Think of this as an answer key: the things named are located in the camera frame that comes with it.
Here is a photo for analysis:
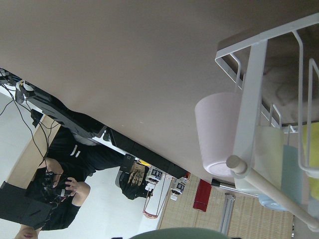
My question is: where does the green plastic cup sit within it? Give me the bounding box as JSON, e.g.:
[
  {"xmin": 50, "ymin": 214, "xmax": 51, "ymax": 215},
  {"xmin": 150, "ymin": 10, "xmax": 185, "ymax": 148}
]
[{"xmin": 132, "ymin": 228, "xmax": 229, "ymax": 239}]

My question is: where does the pink plastic cup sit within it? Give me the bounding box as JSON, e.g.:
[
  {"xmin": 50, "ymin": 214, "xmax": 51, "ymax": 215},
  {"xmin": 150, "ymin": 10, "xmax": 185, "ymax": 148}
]
[{"xmin": 195, "ymin": 92, "xmax": 242, "ymax": 178}]

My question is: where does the cream plastic cup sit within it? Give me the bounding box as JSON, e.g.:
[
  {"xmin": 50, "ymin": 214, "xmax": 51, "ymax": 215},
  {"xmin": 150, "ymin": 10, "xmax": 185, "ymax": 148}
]
[{"xmin": 226, "ymin": 122, "xmax": 284, "ymax": 195}]

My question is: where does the light blue plastic cup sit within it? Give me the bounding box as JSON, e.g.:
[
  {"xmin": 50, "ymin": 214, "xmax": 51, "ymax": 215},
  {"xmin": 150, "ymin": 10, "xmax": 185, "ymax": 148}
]
[{"xmin": 258, "ymin": 145, "xmax": 303, "ymax": 211}]

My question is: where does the yellow plastic cup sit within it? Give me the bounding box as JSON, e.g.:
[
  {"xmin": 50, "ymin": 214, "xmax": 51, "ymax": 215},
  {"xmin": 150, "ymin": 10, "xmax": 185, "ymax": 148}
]
[{"xmin": 302, "ymin": 121, "xmax": 319, "ymax": 185}]

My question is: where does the steel tube black cap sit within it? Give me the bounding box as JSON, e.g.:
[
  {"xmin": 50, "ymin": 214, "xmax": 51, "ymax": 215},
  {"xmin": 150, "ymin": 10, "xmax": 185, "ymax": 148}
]
[{"xmin": 211, "ymin": 178, "xmax": 236, "ymax": 191}]

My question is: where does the red box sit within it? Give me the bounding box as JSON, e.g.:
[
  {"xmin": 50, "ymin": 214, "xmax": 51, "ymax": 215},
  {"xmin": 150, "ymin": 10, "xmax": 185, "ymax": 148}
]
[{"xmin": 193, "ymin": 179, "xmax": 211, "ymax": 212}]

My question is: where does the person in black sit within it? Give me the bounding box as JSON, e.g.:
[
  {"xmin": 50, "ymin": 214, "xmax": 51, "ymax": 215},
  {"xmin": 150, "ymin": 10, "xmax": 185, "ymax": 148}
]
[{"xmin": 15, "ymin": 127, "xmax": 124, "ymax": 239}]

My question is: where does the white wire cup rack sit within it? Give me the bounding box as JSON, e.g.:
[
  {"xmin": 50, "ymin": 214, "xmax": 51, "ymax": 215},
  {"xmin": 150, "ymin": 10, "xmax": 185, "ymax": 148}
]
[{"xmin": 215, "ymin": 13, "xmax": 319, "ymax": 232}]

